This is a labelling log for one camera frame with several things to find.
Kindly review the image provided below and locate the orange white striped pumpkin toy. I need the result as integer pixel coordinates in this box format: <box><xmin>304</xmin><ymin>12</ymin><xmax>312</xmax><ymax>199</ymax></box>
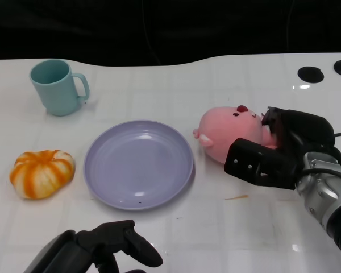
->
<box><xmin>9</xmin><ymin>149</ymin><xmax>76</xmax><ymax>200</ymax></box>

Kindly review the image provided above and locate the pink plush beaver doll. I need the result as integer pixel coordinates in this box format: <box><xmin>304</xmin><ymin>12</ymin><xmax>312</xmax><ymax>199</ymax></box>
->
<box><xmin>193</xmin><ymin>104</ymin><xmax>279</xmax><ymax>164</ymax></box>

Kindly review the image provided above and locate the lavender round plate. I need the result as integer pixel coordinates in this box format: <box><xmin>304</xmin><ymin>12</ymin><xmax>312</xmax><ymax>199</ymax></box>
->
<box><xmin>83</xmin><ymin>119</ymin><xmax>196</xmax><ymax>211</ymax></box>

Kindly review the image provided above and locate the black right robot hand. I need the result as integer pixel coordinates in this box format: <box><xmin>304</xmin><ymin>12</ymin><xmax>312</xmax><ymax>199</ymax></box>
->
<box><xmin>223</xmin><ymin>106</ymin><xmax>341</xmax><ymax>190</ymax></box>

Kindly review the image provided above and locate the teal plastic mug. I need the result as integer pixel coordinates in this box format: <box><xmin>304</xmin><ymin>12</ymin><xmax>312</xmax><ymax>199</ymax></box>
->
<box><xmin>29</xmin><ymin>59</ymin><xmax>90</xmax><ymax>117</ymax></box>

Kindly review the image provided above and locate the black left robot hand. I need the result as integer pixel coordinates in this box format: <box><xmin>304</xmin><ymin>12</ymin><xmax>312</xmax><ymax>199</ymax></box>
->
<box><xmin>22</xmin><ymin>219</ymin><xmax>164</xmax><ymax>273</ymax></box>

